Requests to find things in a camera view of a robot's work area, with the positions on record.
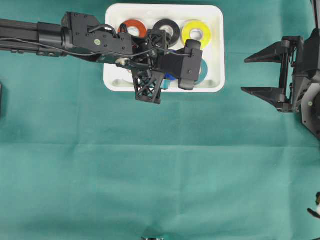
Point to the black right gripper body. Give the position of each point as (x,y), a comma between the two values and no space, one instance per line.
(290,52)

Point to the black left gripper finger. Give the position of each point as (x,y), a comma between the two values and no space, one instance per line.
(165,84)

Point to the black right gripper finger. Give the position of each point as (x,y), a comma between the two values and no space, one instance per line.
(270,54)
(271,95)

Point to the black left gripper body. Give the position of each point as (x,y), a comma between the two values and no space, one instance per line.
(146,72)

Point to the blue tape roll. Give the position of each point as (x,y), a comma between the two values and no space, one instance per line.
(171,76)

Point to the white tape roll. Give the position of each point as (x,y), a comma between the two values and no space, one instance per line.
(123,77)

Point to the red tape roll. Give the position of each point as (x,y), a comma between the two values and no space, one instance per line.
(133,23)

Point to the green tape roll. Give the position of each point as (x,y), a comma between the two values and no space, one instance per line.
(202,73)

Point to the black tape roll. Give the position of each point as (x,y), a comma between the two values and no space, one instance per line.
(172,30)

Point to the yellow tape roll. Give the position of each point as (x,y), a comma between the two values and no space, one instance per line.
(196,30)

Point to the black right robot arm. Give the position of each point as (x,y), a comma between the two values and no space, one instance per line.
(310,104)

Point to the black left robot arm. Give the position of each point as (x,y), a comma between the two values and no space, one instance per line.
(82,36)

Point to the white plastic case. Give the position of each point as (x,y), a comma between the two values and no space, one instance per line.
(149,14)

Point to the green table cloth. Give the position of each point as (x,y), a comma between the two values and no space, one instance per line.
(81,162)

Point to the black white object at edge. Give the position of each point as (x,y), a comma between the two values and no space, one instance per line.
(315,212)

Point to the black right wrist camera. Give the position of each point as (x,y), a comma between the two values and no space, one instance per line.
(308,56)

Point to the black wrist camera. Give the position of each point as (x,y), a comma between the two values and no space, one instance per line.
(308,56)
(183,64)

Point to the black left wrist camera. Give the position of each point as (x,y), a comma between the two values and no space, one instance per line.
(183,64)

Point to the black low camera top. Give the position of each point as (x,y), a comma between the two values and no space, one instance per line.
(152,238)

